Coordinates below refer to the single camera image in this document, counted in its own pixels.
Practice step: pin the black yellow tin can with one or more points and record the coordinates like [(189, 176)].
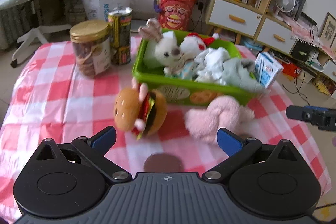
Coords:
[(120, 23)]

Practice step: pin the red white checkered tablecloth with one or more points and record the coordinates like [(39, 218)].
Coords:
[(52, 99)]

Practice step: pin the red chips bucket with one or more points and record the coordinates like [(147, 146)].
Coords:
[(174, 14)]

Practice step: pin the brown round coaster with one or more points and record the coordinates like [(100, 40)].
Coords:
[(163, 163)]

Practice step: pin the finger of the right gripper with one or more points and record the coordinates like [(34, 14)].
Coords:
[(321, 117)]

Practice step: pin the santa hat plush doll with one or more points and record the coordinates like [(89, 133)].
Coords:
[(193, 44)]

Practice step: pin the blue white milk carton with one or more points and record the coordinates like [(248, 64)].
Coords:
[(266, 69)]

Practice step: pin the gold lid cookie jar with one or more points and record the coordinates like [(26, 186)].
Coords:
[(91, 44)]

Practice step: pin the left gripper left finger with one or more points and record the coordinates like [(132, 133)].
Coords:
[(93, 151)]

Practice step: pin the grey green cloth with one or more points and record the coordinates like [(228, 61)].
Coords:
[(237, 72)]

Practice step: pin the white reindeer plush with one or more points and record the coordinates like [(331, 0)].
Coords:
[(163, 46)]

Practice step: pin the hamburger plush toy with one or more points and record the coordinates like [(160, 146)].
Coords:
[(139, 109)]

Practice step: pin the pink fluffy plush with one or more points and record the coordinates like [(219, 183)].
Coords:
[(222, 112)]

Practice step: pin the wooden shelf cabinet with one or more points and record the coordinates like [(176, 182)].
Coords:
[(251, 19)]

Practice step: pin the framed picture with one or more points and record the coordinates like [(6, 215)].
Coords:
[(327, 34)]

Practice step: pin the small white desk fan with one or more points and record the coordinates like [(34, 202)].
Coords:
[(284, 6)]

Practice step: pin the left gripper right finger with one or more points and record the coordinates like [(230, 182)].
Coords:
[(239, 151)]

